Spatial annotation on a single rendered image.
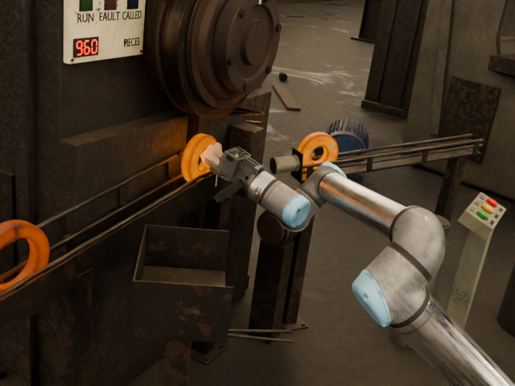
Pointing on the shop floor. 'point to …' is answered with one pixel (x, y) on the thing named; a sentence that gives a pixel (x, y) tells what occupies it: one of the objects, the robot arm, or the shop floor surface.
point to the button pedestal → (472, 257)
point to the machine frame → (93, 181)
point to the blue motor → (349, 140)
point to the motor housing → (270, 276)
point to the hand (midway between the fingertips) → (201, 153)
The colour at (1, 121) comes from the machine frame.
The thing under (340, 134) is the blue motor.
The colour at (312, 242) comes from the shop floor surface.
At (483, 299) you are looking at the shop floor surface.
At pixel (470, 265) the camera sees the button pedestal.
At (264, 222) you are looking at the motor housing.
